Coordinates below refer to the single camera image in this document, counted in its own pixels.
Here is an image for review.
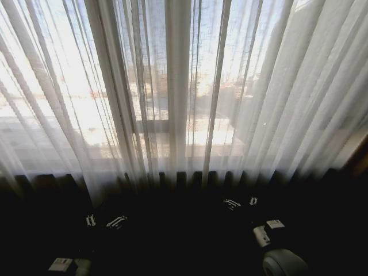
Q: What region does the sheer white curtain panel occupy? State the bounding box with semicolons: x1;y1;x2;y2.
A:
0;0;191;208
165;0;368;190

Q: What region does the grey window frame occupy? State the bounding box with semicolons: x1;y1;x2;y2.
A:
85;0;173;162

